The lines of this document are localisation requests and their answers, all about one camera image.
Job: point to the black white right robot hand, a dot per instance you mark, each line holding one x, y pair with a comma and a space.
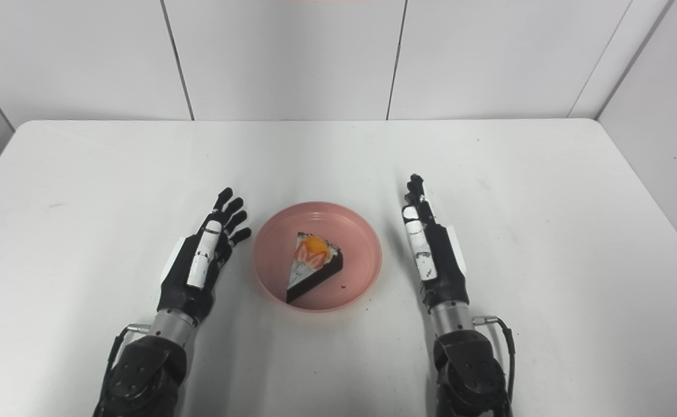
445, 266

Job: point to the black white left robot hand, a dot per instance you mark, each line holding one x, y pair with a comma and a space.
182, 284

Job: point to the pink round plate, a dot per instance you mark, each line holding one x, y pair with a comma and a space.
355, 255

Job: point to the chocolate cake slice with fruit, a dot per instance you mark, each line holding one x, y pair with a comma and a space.
315, 266

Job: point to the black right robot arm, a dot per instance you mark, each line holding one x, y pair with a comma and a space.
468, 370

